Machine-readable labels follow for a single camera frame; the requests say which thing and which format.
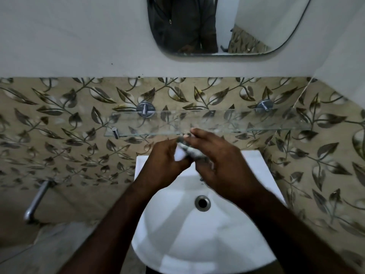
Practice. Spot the person's right hand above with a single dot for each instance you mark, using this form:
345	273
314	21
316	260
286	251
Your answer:
225	168

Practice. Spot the person's left hand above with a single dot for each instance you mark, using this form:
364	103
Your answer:
161	161

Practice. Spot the person's right thumb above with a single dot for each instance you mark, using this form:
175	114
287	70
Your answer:
206	172

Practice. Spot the person's left fingers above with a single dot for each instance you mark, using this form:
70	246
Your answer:
174	144

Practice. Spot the white and grey cloth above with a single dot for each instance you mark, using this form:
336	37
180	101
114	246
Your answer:
182	154

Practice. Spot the person's right forearm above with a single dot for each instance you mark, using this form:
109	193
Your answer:
296	239

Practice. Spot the person's left forearm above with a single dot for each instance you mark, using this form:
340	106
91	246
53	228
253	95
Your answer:
114	225

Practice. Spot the metal sink drain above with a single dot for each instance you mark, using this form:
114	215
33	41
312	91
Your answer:
202	203

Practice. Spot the small metal shelf peg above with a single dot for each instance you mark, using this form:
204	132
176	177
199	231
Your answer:
115	132

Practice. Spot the clear glass shelf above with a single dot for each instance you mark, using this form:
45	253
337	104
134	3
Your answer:
245	119

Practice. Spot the white ceramic sink basin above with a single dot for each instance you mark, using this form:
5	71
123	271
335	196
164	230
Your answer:
199	239

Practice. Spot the round metal shelf mount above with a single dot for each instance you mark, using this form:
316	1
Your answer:
145	109
263	106

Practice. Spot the metal wall pipe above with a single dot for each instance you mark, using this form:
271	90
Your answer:
38	199

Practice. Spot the rounded wall mirror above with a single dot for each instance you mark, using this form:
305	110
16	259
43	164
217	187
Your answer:
256	22

